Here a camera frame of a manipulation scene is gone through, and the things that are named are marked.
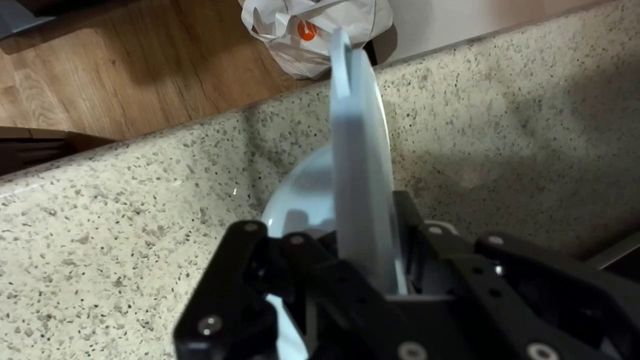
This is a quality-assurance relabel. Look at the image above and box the white crumpled plastic bag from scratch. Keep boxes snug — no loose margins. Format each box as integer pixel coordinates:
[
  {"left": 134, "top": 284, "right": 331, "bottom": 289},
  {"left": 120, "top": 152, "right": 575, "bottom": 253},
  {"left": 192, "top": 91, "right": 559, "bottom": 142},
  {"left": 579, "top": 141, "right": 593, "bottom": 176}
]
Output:
[{"left": 237, "top": 0, "right": 396, "bottom": 83}]

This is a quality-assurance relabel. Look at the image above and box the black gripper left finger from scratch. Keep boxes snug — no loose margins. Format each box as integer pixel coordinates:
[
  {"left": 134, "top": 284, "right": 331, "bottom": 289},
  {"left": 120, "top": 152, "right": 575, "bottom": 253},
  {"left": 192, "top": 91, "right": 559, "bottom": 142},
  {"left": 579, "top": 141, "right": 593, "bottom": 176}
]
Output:
[{"left": 173, "top": 219, "right": 396, "bottom": 360}]

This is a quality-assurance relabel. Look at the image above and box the small light blue bowl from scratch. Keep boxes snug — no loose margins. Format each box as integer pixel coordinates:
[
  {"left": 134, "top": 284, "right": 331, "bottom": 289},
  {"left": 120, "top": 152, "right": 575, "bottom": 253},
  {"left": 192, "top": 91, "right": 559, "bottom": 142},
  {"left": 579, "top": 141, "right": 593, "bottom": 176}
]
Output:
[{"left": 257, "top": 142, "right": 342, "bottom": 360}]

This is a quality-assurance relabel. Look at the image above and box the light blue plastic bowl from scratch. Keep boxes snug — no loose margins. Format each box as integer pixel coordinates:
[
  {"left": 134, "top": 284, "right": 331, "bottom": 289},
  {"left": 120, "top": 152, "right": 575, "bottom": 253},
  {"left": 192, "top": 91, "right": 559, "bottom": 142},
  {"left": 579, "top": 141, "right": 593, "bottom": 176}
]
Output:
[{"left": 327, "top": 26, "right": 409, "bottom": 301}]

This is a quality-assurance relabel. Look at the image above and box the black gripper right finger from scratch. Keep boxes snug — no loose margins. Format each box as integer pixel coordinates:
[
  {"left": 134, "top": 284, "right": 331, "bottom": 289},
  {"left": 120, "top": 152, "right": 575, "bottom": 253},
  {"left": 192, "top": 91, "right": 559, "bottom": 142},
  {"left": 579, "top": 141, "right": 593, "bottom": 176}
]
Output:
[{"left": 392, "top": 191, "right": 640, "bottom": 360}]

